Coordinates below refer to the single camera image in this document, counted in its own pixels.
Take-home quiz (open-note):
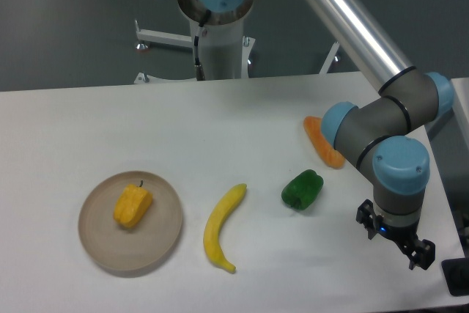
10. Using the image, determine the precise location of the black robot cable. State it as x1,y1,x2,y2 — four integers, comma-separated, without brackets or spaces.
192,9,213,81

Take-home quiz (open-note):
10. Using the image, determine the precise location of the orange bread wedge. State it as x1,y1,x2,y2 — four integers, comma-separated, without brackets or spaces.
303,116,345,169

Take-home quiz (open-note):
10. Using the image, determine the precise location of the black device at table edge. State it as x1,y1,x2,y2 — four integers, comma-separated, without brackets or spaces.
441,258,468,297

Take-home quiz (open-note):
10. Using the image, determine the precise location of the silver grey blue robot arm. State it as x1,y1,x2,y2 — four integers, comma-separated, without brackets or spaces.
178,0,454,269

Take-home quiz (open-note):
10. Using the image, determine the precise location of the yellow bell pepper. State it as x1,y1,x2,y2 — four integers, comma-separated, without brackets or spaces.
113,184,153,229

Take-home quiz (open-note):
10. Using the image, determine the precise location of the green bell pepper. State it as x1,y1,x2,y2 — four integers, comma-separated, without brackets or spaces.
281,169,324,210

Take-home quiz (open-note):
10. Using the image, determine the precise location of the yellow banana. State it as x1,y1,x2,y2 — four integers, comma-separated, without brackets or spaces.
203,183,247,274

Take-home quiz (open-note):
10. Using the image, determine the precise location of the beige round plate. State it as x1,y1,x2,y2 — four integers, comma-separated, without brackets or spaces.
78,171,183,277

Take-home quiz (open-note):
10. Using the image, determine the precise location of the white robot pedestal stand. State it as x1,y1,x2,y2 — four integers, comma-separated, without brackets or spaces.
134,0,344,82

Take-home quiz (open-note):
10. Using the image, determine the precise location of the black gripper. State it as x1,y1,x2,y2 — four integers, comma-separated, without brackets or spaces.
355,199,435,270

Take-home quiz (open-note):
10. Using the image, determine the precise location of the white side table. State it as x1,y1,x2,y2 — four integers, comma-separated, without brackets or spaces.
426,78,468,255

